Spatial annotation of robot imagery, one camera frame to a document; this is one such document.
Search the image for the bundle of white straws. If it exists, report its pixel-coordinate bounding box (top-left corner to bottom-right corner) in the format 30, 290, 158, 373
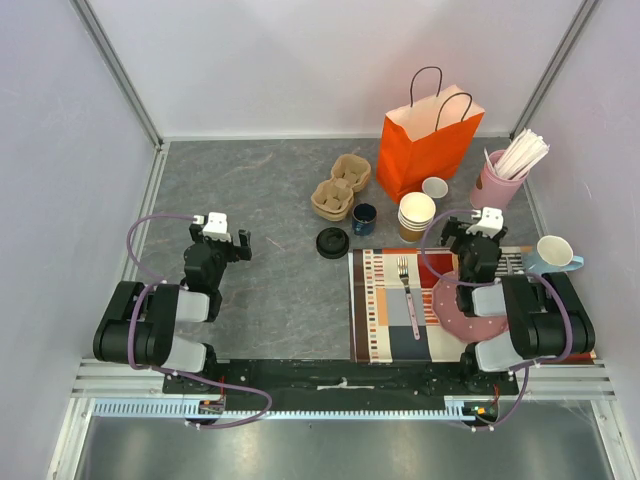
493, 128, 550, 181

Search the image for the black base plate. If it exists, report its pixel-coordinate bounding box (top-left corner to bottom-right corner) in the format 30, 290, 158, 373
162, 359, 519, 410

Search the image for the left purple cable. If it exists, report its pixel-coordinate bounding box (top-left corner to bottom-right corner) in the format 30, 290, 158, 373
126, 212, 274, 430

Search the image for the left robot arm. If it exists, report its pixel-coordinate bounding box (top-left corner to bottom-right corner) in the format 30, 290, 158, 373
93, 225, 252, 393

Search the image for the fork with pink handle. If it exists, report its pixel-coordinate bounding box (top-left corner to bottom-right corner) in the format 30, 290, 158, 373
397, 256, 421, 341

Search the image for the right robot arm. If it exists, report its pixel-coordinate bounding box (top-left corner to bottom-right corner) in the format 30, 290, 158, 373
432, 216, 596, 394

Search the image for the orange paper bag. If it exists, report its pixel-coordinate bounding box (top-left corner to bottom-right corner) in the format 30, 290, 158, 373
376, 85, 485, 203

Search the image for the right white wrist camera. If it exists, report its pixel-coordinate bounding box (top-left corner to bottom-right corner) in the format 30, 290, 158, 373
466, 207, 504, 239

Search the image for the grey slotted cable duct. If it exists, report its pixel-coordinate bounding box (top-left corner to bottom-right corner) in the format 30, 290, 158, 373
92, 397, 477, 421

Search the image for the light blue mug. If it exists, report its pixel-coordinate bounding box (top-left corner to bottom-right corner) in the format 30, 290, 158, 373
522, 235, 584, 275

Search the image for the stack of brown paper cups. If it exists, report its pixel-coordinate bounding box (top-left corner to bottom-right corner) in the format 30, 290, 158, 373
398, 192, 436, 243

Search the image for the cardboard cup carrier stack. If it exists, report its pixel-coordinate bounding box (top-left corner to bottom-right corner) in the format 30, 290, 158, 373
311, 154, 372, 222

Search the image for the patterned colourful placemat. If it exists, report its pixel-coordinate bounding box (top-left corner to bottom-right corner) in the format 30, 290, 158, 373
347, 244, 598, 364

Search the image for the purple cable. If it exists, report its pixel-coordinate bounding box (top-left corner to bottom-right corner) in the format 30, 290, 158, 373
419, 209, 574, 432
126, 212, 274, 430

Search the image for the pink straw holder cup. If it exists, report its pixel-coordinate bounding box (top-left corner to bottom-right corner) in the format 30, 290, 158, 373
470, 164, 526, 211

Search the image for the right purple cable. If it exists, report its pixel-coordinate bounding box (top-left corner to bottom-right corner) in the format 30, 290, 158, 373
419, 209, 574, 432

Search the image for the dark blue ceramic mug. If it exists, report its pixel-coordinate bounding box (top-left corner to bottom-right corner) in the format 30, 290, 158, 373
352, 203, 377, 236

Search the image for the black plastic coffee lid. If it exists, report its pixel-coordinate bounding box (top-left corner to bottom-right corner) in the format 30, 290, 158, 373
316, 227, 350, 260

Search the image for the pink dotted plate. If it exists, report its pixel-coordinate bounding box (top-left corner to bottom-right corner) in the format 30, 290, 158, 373
432, 271, 508, 344

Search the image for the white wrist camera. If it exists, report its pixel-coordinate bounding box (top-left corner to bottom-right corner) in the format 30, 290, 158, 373
193, 212, 231, 241
466, 207, 504, 239

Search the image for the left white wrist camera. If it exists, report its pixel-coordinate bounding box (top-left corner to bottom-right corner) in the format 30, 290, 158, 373
193, 212, 231, 241

